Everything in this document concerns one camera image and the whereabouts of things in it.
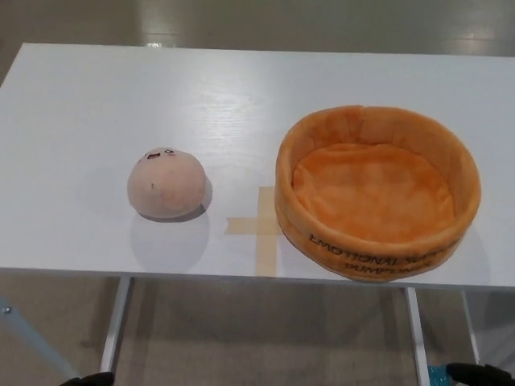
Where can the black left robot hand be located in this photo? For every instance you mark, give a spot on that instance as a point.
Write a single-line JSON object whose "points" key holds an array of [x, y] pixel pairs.
{"points": [[94, 380]]}

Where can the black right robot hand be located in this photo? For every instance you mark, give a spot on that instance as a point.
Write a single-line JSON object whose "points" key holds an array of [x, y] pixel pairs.
{"points": [[479, 376]]}

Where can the pink round plush toy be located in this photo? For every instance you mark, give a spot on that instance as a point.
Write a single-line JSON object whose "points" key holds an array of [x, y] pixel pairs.
{"points": [[169, 187]]}

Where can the orange plush round basket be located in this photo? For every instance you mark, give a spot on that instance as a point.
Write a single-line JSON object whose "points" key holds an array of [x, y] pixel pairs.
{"points": [[374, 193]]}

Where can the teal object on floor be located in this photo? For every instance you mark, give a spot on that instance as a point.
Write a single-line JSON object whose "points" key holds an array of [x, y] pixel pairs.
{"points": [[438, 376]]}

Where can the white table leg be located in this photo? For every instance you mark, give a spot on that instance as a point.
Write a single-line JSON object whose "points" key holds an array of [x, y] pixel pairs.
{"points": [[416, 337], [116, 325], [471, 325]]}

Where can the blue-grey metal bar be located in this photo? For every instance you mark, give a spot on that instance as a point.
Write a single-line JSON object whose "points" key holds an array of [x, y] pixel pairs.
{"points": [[32, 333]]}

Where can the beige horizontal tape strip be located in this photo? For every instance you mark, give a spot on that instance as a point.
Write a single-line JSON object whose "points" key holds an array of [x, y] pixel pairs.
{"points": [[245, 226]]}

